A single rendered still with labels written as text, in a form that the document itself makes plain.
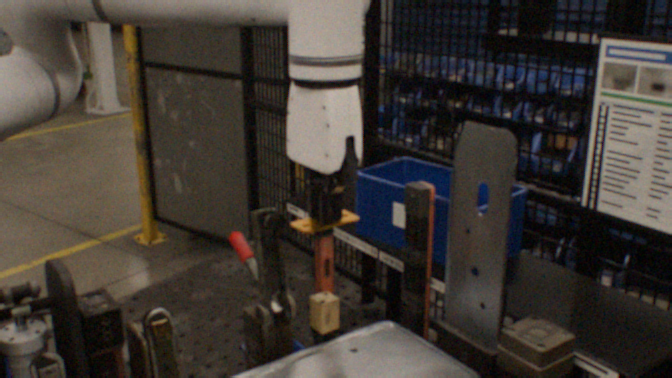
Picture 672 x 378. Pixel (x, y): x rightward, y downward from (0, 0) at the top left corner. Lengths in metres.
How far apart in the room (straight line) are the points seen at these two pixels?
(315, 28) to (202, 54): 2.71
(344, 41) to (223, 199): 2.84
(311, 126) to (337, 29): 0.12
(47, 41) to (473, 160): 0.60
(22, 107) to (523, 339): 0.74
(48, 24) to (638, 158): 0.89
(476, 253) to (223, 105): 2.47
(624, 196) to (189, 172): 2.80
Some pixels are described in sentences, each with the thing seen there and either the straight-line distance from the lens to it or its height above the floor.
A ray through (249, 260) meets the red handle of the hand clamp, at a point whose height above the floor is 1.12.
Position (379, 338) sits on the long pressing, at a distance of 1.09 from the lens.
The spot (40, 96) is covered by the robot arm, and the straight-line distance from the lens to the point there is 0.98.
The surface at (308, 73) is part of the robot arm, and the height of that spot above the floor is 1.44.
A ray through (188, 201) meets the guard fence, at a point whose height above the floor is 0.33.
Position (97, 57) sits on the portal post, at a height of 0.60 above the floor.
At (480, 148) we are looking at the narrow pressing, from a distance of 1.01.
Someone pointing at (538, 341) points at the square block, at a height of 1.06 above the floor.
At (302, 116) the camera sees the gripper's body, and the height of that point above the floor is 1.39.
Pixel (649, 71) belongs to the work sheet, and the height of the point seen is 1.40.
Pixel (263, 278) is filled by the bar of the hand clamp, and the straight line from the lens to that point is 1.01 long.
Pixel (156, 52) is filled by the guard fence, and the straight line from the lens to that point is 3.74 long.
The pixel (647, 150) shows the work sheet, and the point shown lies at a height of 1.28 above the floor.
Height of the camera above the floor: 1.56
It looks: 18 degrees down
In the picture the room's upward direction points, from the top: straight up
